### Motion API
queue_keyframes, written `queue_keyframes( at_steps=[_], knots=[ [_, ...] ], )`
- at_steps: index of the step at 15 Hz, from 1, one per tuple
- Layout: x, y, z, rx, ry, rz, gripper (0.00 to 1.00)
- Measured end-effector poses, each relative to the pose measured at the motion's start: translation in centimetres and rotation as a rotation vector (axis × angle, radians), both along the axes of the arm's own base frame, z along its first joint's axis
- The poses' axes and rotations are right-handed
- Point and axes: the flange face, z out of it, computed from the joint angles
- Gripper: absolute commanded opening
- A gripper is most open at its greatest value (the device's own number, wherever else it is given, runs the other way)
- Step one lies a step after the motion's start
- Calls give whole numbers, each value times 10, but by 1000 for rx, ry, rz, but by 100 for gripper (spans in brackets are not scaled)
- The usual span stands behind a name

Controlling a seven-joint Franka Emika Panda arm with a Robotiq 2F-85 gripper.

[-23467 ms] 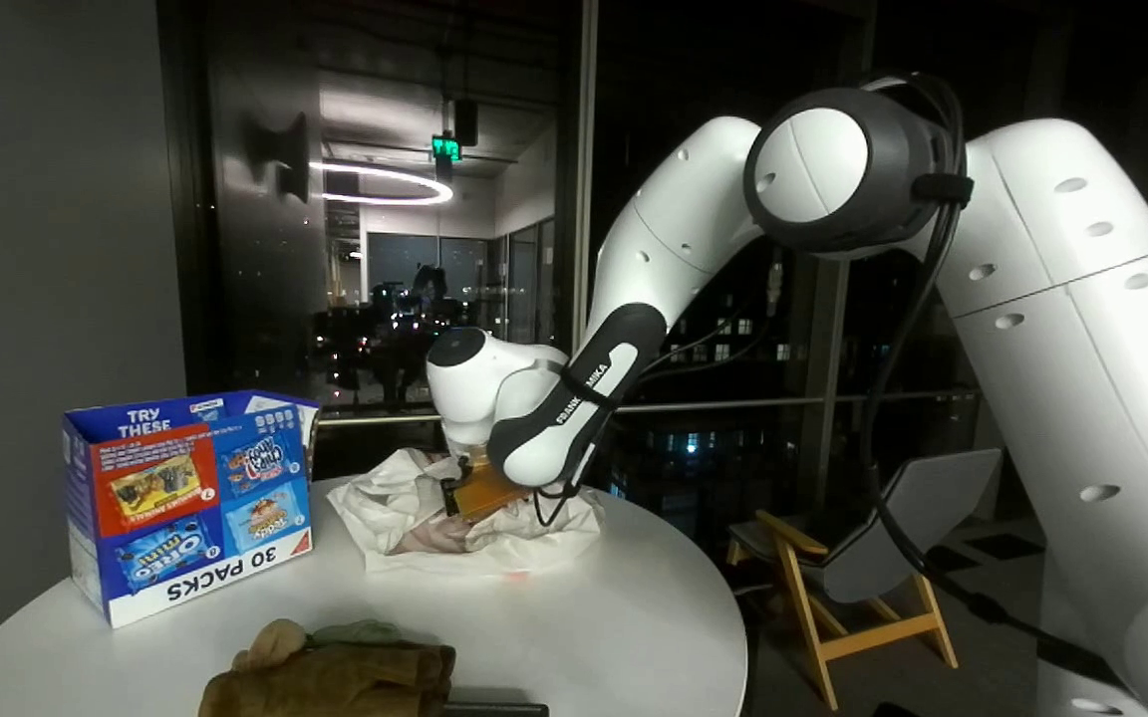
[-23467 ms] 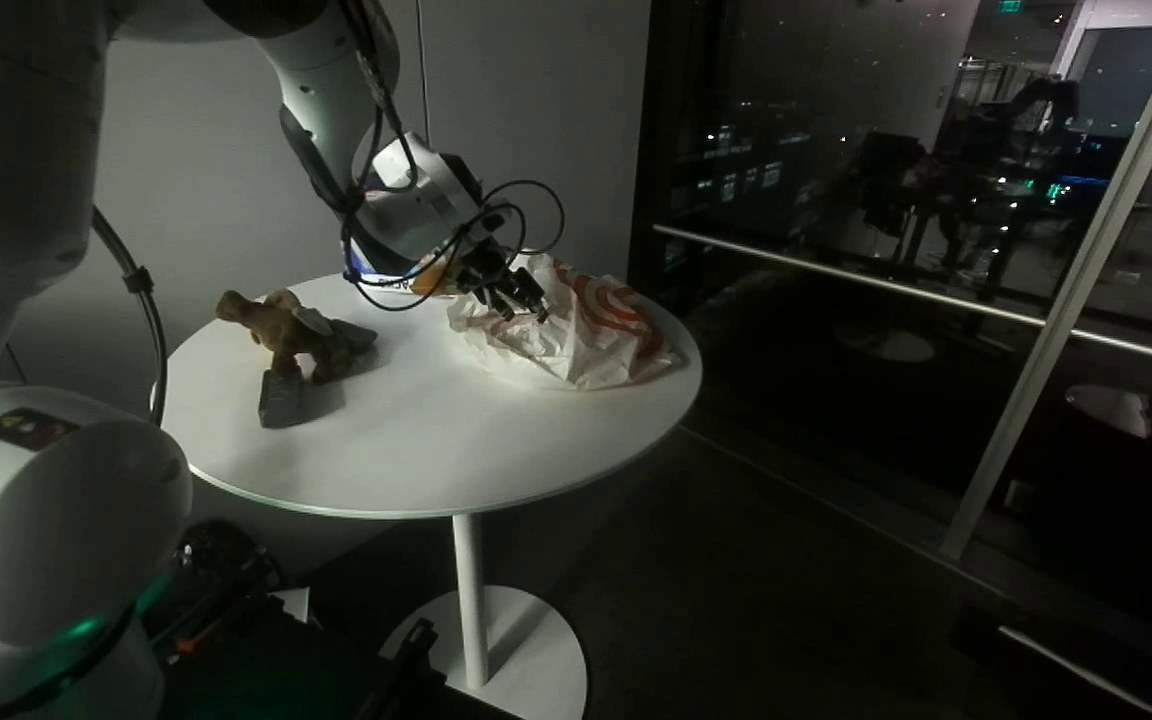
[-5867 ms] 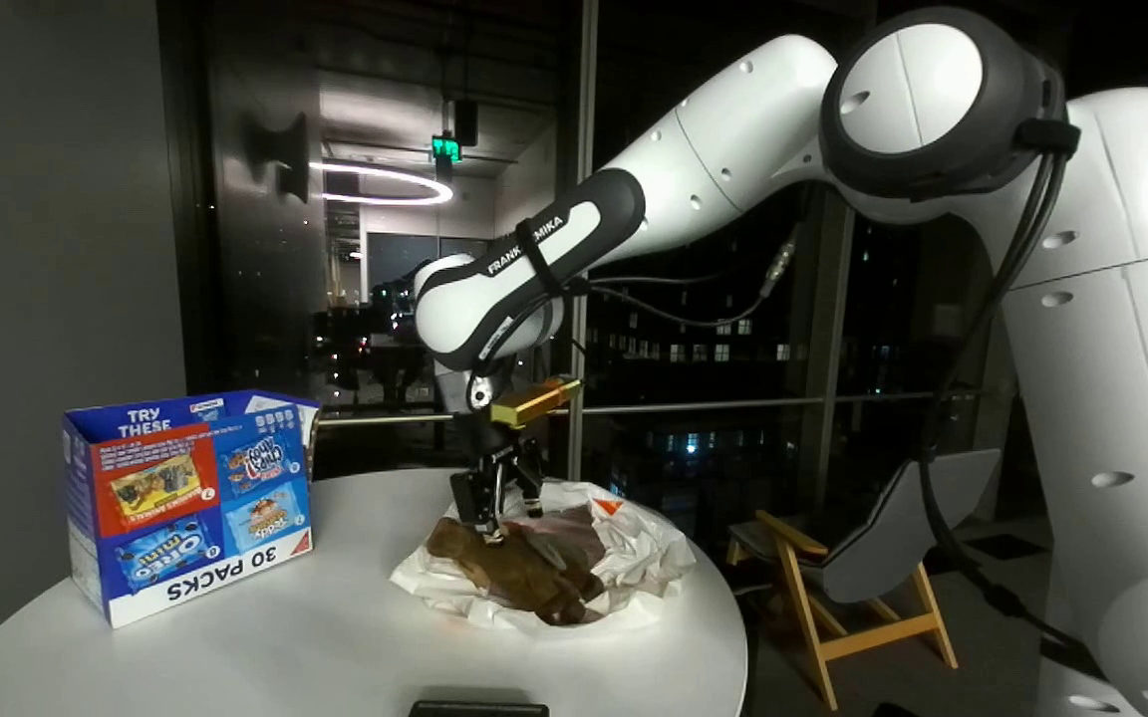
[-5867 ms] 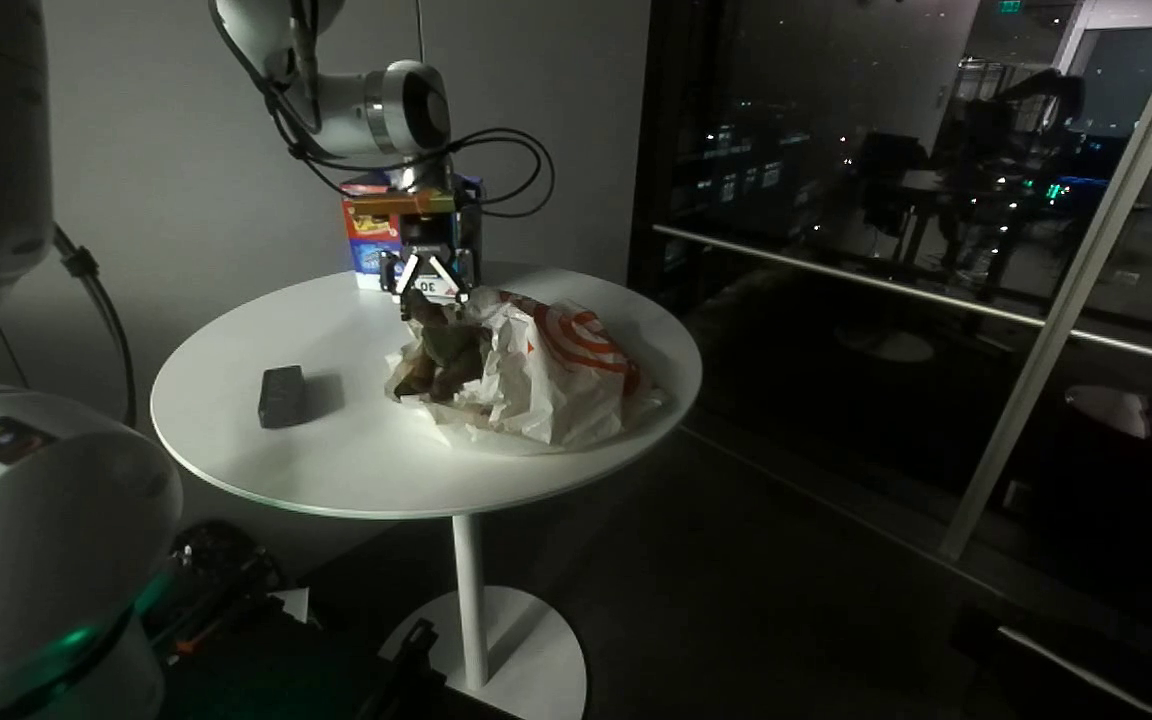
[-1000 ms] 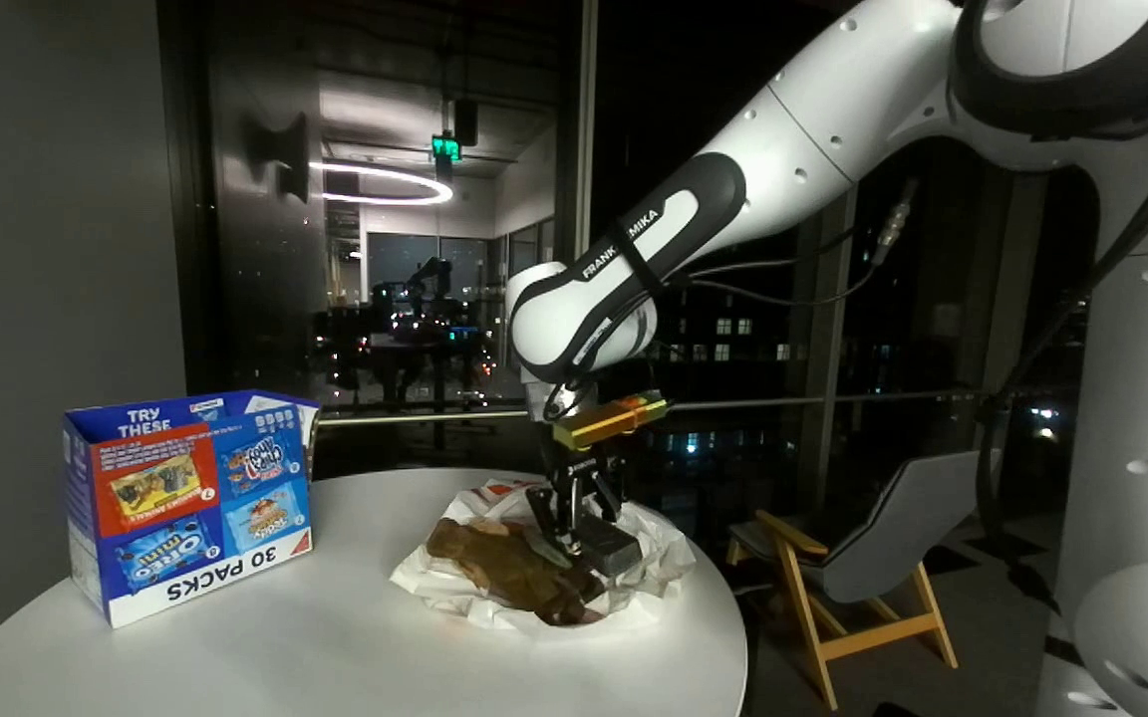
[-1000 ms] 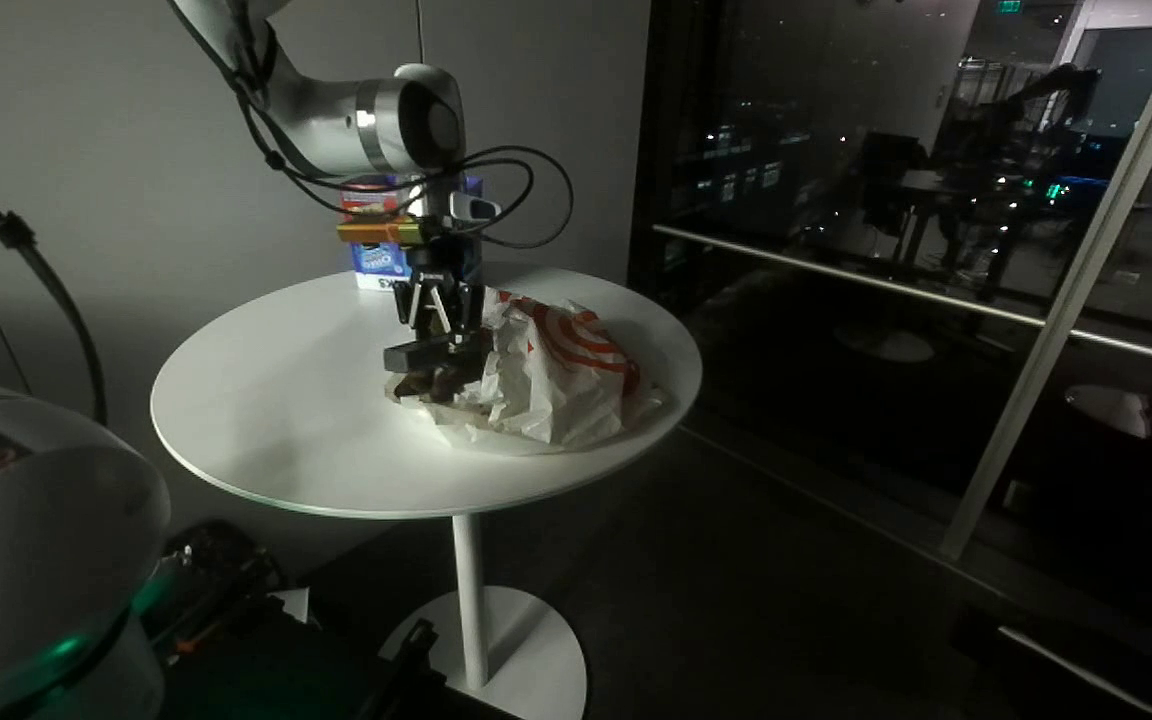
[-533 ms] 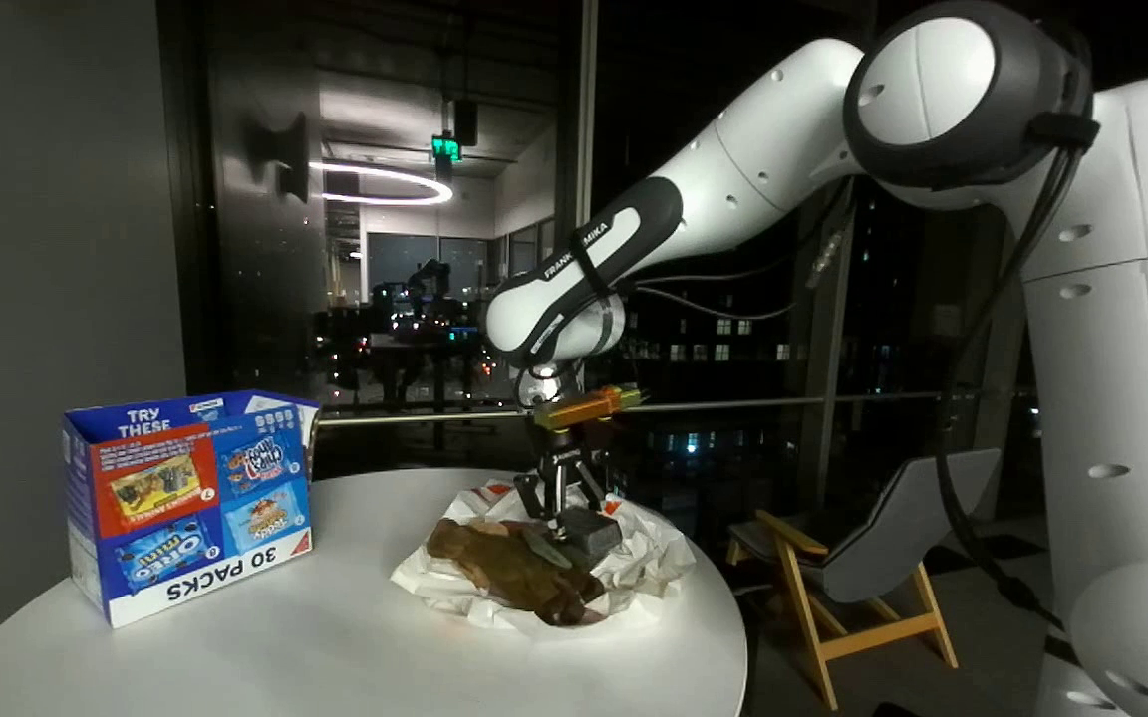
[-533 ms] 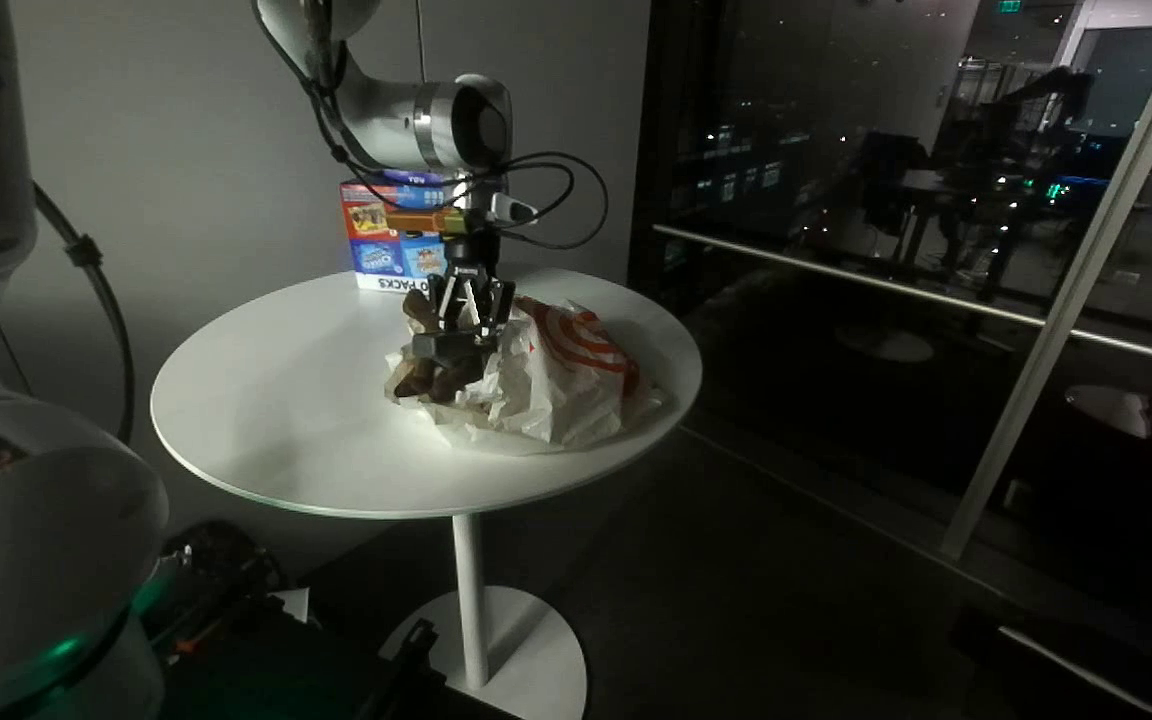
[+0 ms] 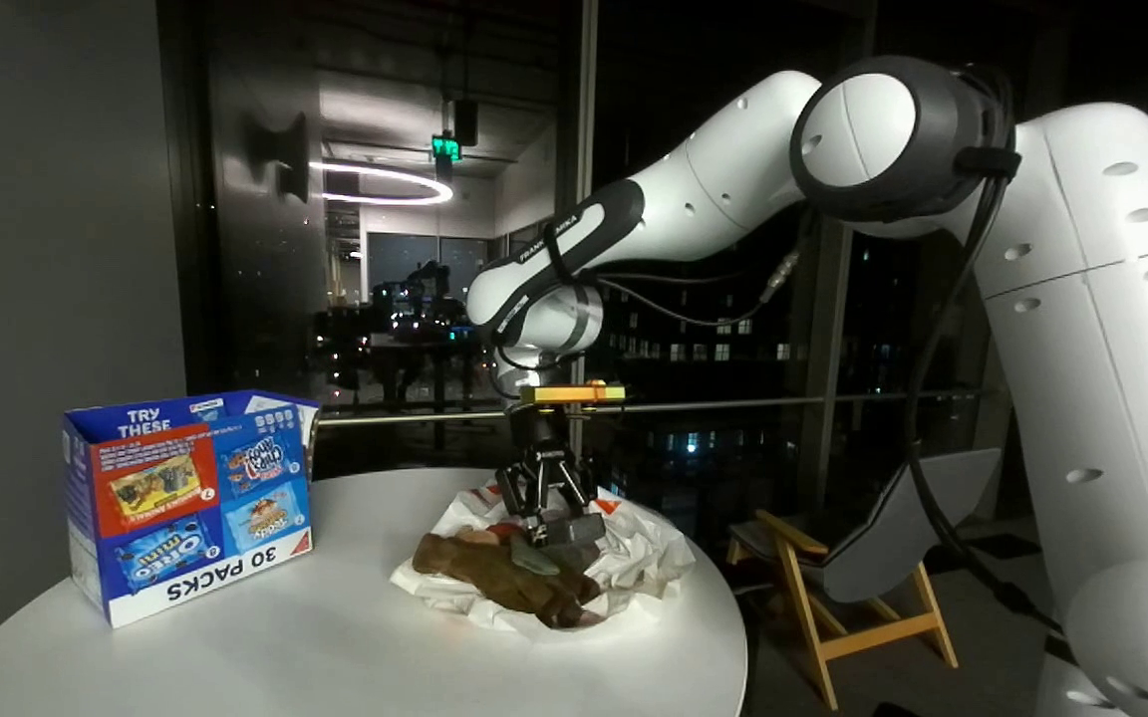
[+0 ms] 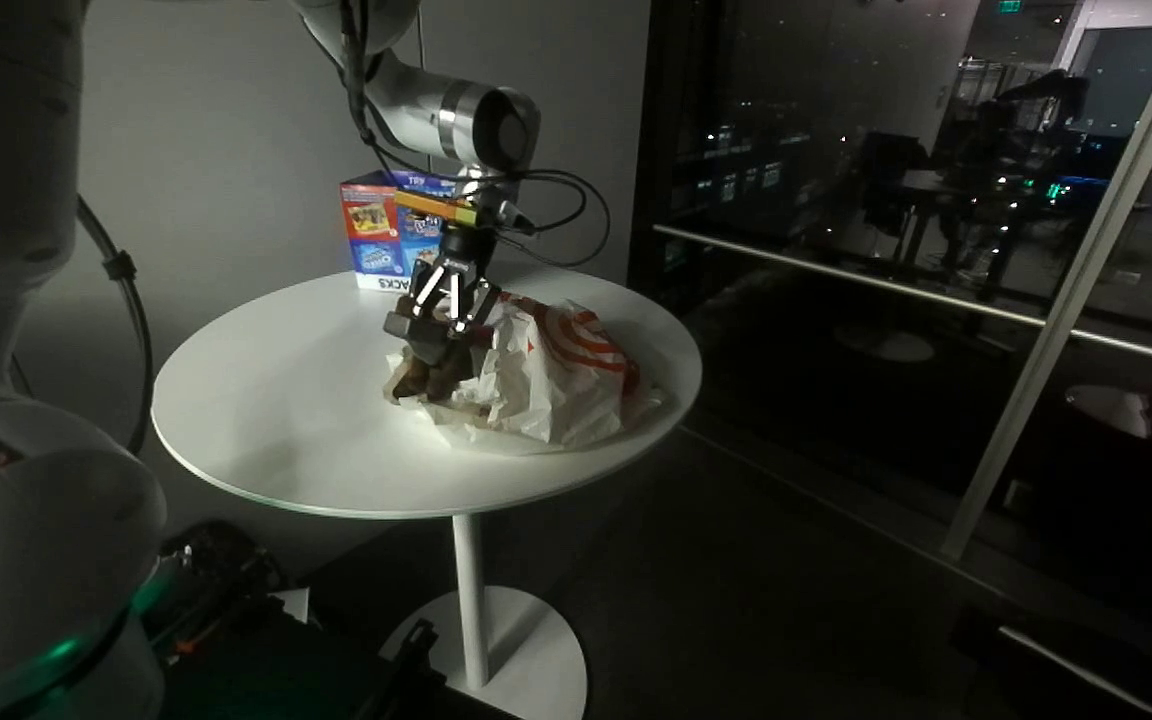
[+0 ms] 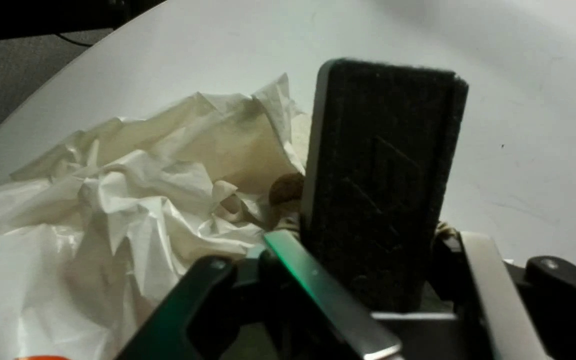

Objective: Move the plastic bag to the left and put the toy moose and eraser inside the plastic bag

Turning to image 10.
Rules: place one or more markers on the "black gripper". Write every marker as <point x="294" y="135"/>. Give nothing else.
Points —
<point x="466" y="245"/>

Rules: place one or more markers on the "black eraser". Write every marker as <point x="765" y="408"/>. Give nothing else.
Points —
<point x="425" y="342"/>

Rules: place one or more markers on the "brown toy moose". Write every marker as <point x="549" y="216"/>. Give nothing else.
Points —
<point x="423" y="383"/>

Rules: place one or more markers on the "white plastic bag red logo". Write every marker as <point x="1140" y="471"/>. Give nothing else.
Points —
<point x="562" y="386"/>

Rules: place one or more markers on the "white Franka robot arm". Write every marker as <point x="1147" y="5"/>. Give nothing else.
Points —
<point x="19" y="561"/>

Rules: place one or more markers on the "blue snack variety box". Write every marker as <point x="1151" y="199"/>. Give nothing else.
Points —
<point x="381" y="235"/>

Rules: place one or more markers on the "black floor equipment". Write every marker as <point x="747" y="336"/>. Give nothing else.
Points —
<point x="241" y="627"/>

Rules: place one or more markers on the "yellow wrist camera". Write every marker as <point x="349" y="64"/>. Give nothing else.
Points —
<point x="437" y="207"/>

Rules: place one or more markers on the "white table pedestal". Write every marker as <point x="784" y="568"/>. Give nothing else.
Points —
<point x="469" y="615"/>

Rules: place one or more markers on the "white horizontal window rail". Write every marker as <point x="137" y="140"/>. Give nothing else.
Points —
<point x="870" y="282"/>

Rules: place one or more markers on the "white window post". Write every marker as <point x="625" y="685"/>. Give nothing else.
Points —
<point x="1068" y="282"/>

